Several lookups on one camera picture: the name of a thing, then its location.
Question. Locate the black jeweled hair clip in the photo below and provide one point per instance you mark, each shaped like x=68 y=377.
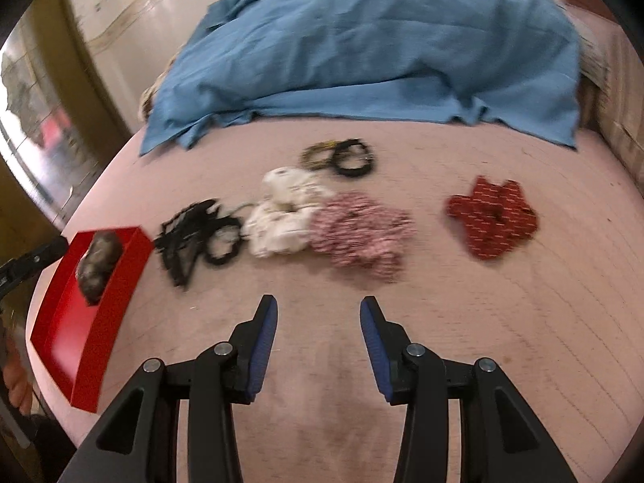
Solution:
x=181 y=246

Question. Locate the floral cloth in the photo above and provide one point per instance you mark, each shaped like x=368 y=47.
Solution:
x=148 y=98

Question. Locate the blue cloth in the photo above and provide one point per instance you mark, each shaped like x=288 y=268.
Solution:
x=377 y=45

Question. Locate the red tray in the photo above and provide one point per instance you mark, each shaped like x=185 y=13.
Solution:
x=75 y=342

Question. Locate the white cherry print scrunchie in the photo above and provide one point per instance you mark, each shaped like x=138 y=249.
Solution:
x=276 y=226

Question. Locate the dark red dotted scrunchie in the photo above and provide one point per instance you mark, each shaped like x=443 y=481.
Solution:
x=490 y=224

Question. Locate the glass door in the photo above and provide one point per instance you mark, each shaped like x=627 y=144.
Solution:
x=35 y=126

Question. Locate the red white checked scrunchie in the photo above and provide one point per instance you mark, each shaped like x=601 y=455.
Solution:
x=357 y=236

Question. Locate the striped cushion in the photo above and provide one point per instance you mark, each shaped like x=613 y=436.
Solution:
x=619 y=90

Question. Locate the grey fur scrunchie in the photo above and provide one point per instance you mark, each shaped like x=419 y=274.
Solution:
x=98 y=266

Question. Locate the person's left hand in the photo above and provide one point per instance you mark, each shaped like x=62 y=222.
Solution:
x=15 y=380

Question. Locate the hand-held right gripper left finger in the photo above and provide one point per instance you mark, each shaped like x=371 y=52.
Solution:
x=261 y=342

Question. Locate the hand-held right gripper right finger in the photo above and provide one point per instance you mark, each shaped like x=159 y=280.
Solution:
x=375 y=342

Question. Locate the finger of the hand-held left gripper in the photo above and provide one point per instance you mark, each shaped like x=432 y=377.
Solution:
x=35 y=259

